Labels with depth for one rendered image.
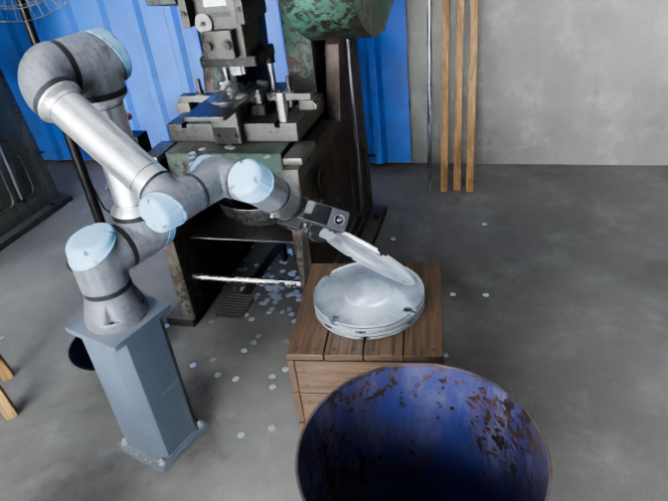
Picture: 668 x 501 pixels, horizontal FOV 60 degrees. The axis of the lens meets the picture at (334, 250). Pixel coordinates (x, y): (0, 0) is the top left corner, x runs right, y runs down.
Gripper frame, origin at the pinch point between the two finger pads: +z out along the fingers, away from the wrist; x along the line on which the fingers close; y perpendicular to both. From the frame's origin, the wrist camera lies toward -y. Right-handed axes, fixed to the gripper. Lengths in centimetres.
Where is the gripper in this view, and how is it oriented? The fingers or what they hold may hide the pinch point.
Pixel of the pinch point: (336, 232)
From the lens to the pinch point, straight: 135.7
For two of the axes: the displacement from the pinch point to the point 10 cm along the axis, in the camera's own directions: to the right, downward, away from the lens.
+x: -3.0, 9.5, -1.2
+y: -8.5, -2.0, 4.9
